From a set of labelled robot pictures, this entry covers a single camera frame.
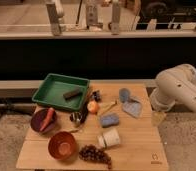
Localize yellow wooden utensil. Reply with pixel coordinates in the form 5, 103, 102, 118
98, 101, 117, 115

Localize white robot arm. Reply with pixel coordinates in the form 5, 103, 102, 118
150, 64, 196, 113

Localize purple bowl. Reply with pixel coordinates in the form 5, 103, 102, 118
30, 108, 57, 134

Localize green plastic tray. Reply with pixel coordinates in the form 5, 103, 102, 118
32, 73, 90, 111

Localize orange-brown bowl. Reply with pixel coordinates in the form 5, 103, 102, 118
48, 131, 77, 160

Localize orange fruit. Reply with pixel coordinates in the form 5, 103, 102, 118
87, 101, 99, 114

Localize bunch of dark grapes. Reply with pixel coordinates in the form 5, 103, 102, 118
79, 145, 112, 169

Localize dark small toy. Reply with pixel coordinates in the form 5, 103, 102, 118
91, 90, 101, 102

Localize light blue cloth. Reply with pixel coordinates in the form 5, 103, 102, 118
119, 88, 142, 118

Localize small metal cup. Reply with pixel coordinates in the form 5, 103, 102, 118
70, 112, 82, 124

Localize dark brown block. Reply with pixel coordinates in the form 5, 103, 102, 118
63, 89, 82, 100

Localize blue sponge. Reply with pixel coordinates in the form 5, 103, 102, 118
100, 114, 119, 128

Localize orange carrot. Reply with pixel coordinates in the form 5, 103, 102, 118
40, 108, 54, 131

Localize white cup lying sideways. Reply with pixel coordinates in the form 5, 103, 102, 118
98, 128, 121, 148

